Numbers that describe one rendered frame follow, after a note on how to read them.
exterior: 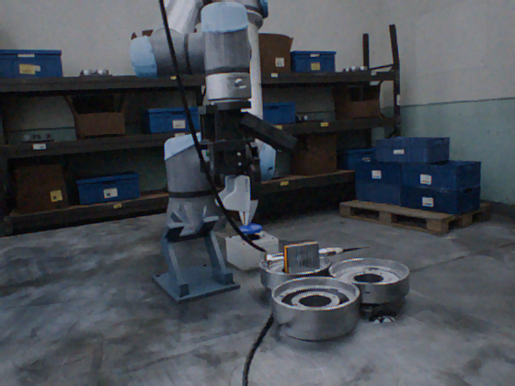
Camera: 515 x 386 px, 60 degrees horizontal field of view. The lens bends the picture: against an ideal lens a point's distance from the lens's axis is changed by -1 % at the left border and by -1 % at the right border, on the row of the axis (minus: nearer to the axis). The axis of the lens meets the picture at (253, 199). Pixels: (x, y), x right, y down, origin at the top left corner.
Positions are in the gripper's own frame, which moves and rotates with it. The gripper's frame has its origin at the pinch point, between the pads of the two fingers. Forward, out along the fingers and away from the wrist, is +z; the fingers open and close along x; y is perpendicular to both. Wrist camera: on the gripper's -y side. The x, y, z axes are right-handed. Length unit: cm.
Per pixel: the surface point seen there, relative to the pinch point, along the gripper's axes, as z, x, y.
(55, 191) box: 28, -327, 21
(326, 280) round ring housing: 4.5, 23.4, 0.6
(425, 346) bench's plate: 8.3, 37.7, -2.1
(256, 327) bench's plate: 8.3, 23.4, 11.0
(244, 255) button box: 5.5, 3.4, 3.1
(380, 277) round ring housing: 5.6, 24.3, -7.8
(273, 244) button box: 4.6, 3.4, -2.6
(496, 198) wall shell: 73, -219, -372
